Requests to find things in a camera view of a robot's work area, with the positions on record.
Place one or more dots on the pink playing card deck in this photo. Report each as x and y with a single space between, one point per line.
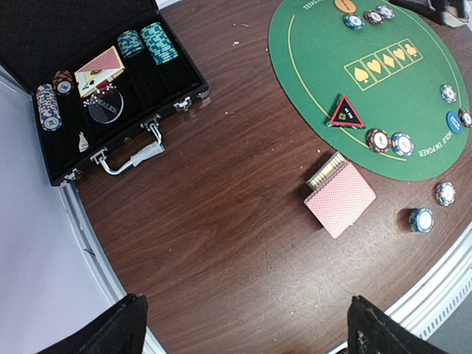
341 200

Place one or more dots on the black poker case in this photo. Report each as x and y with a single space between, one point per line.
40 38

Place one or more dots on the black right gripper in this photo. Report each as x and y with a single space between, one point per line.
451 13

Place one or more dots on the blue white chip stack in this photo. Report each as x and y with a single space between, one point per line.
445 193

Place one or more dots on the orange round button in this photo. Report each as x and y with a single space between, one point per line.
346 6

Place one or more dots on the brown chips in case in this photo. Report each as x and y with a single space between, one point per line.
62 82

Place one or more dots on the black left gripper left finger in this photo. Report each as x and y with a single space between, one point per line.
120 329

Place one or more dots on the red card deck in case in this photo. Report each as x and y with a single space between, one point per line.
104 68

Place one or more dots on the blue round button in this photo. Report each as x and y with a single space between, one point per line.
454 122

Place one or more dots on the round green poker mat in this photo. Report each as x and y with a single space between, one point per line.
391 73

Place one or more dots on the dark blue chip stack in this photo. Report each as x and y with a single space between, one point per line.
421 220

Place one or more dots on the red triangular dealer marker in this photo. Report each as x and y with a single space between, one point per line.
345 115

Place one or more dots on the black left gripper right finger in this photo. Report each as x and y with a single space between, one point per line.
370 330

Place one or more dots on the clear dealer button in case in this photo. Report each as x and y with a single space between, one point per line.
106 106

